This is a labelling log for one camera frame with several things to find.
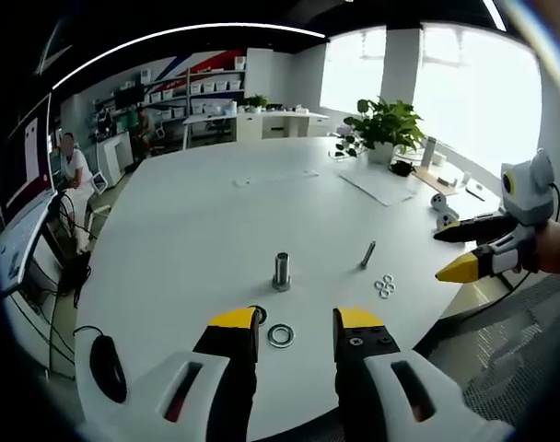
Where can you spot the small black object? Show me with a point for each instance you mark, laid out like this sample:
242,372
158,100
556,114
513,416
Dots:
402,168

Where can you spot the white cylinder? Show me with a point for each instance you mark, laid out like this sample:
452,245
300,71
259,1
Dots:
429,152

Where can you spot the wooden board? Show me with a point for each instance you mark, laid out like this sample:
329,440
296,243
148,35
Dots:
439,182

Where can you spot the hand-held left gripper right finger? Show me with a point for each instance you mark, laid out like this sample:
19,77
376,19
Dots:
390,387

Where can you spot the wall shelving with white bins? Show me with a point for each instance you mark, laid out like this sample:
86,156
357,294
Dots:
201,92

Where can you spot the black monitor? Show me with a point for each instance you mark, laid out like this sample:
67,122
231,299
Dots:
127,97

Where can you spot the white chair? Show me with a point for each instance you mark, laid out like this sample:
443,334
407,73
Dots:
99,182

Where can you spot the slim metal bolt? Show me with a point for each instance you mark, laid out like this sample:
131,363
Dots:
368,254

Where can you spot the person's right hand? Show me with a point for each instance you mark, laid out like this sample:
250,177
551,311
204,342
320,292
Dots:
556,248

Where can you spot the white paper sheet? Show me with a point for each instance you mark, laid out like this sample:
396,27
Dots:
376,184

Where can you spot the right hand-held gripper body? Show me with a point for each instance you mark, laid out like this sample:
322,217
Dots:
528,198

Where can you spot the metal threaded stud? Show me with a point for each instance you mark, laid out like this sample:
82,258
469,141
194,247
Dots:
282,269

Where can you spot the grey mesh chair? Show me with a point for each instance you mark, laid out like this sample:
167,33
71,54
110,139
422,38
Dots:
528,350

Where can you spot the open laptop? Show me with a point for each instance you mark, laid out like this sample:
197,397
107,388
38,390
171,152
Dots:
26,152

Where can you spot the black computer mouse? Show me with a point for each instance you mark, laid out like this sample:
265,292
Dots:
102,354

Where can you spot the white background desk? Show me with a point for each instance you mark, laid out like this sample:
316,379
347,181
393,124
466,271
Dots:
261,122

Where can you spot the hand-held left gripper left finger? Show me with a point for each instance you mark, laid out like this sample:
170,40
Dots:
178,382

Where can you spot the large metal washer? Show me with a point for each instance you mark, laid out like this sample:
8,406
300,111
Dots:
273,337

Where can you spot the small green potted plant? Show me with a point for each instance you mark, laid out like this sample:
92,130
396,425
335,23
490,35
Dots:
257,102

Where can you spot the large green potted plant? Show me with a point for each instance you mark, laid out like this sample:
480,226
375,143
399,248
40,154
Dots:
386,124

